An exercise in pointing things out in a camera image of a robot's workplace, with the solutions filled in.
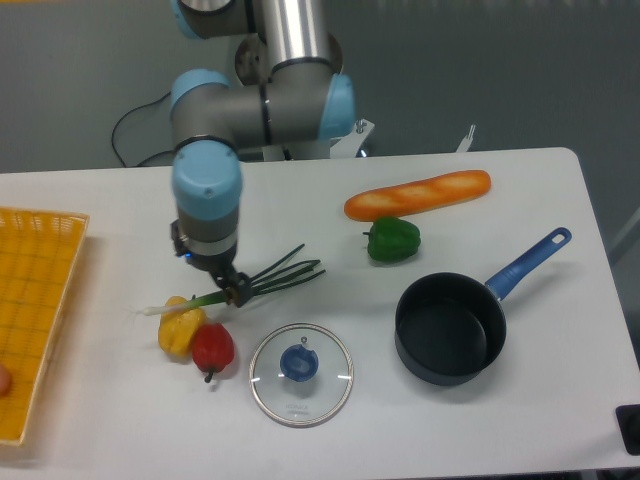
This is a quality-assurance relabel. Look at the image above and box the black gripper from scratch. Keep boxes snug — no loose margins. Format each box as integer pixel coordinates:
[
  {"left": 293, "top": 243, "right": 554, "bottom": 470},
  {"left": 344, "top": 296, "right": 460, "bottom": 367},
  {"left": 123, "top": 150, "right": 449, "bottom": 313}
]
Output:
[{"left": 170, "top": 220, "right": 254, "bottom": 308}]

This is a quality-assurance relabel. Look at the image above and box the green onion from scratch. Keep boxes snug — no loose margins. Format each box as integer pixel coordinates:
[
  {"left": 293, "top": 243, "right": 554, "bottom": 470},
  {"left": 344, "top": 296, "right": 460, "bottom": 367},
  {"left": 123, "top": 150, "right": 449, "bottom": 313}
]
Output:
[{"left": 138, "top": 244, "right": 326, "bottom": 317}]

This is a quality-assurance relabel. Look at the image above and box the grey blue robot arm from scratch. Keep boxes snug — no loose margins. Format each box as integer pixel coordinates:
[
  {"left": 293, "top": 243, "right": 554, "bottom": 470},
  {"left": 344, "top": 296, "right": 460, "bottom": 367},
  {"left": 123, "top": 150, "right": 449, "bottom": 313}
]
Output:
[{"left": 170, "top": 1, "right": 356, "bottom": 311}]

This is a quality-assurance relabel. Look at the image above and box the red bell pepper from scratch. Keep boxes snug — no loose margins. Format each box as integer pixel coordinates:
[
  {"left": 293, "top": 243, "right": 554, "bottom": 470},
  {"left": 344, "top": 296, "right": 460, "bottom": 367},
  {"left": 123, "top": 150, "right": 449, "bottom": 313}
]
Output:
[{"left": 192, "top": 323, "right": 235, "bottom": 383}]

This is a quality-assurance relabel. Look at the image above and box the yellow bell pepper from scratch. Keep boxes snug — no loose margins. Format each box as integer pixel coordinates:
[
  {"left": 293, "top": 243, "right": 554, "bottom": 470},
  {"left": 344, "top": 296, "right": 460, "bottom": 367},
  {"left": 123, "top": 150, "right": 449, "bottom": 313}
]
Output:
[{"left": 157, "top": 308, "right": 206, "bottom": 358}]

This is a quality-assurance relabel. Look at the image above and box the glass lid blue knob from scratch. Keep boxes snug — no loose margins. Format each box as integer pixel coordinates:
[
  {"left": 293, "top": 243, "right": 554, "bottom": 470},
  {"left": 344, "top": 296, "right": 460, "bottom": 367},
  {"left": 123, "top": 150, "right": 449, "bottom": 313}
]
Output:
[{"left": 249, "top": 323, "right": 354, "bottom": 428}]

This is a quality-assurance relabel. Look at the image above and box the green bell pepper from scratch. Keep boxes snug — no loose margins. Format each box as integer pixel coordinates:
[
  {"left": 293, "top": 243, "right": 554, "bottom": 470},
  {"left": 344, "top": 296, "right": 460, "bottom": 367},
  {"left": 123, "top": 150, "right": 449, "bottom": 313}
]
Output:
[{"left": 365, "top": 217, "right": 421, "bottom": 263}]

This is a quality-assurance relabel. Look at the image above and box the orange baguette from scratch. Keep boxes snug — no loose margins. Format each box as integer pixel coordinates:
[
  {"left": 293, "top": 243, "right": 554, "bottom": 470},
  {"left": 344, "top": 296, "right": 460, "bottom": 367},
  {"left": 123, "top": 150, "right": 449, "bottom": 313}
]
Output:
[{"left": 343, "top": 170, "right": 492, "bottom": 221}]

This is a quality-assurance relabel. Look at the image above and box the yellow woven basket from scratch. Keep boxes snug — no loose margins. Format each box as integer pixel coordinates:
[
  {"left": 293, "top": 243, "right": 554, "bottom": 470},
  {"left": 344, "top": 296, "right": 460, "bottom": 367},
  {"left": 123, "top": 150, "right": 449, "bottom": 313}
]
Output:
[{"left": 1, "top": 207, "right": 90, "bottom": 446}]

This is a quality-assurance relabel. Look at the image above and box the black device at table edge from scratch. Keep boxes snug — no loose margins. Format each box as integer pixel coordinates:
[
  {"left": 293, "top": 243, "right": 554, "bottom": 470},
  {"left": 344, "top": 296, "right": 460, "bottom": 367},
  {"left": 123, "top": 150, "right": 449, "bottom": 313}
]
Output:
[{"left": 615, "top": 404, "right": 640, "bottom": 456}]

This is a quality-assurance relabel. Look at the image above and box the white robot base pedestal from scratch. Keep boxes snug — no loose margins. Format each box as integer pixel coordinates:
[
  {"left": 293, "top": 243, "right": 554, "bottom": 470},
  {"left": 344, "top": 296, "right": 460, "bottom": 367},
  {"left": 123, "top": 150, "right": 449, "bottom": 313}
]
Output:
[{"left": 234, "top": 29, "right": 376, "bottom": 162}]

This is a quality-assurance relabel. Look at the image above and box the black cable on floor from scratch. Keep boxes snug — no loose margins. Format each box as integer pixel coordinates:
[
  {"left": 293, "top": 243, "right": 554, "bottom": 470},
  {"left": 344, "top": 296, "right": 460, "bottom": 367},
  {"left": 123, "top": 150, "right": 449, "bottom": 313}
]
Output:
[{"left": 110, "top": 89, "right": 176, "bottom": 168}]

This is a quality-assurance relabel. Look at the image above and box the dark saucepan blue handle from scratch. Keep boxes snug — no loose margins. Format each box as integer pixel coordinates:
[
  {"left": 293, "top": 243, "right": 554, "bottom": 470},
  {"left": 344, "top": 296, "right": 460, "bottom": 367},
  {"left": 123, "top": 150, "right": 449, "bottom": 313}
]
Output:
[{"left": 394, "top": 227, "right": 572, "bottom": 387}]

